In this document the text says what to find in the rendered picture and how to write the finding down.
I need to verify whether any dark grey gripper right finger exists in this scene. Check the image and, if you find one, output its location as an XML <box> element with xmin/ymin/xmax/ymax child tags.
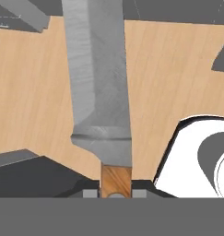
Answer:
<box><xmin>130</xmin><ymin>179</ymin><xmax>179</xmax><ymax>199</ymax></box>

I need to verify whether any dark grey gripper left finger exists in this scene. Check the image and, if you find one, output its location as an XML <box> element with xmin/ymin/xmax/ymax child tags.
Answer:
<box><xmin>56</xmin><ymin>179</ymin><xmax>101</xmax><ymax>199</ymax></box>

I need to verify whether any grey cupboard front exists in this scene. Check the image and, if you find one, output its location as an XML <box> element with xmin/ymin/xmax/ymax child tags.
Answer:
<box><xmin>0</xmin><ymin>0</ymin><xmax>64</xmax><ymax>33</ymax></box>

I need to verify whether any knife with wooden handle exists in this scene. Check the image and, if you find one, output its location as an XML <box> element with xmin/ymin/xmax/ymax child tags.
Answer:
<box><xmin>60</xmin><ymin>0</ymin><xmax>133</xmax><ymax>199</ymax></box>

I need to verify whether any white plate with black rim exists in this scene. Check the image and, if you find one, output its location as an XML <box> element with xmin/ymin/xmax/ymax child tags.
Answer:
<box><xmin>152</xmin><ymin>113</ymin><xmax>224</xmax><ymax>199</ymax></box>

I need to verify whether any dark grey block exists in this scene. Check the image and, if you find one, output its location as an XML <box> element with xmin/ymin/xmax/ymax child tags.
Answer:
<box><xmin>210</xmin><ymin>42</ymin><xmax>224</xmax><ymax>74</ymax></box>

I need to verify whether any light wooden cutting board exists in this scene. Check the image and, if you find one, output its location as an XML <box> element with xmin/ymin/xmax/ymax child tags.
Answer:
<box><xmin>0</xmin><ymin>15</ymin><xmax>224</xmax><ymax>185</ymax></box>

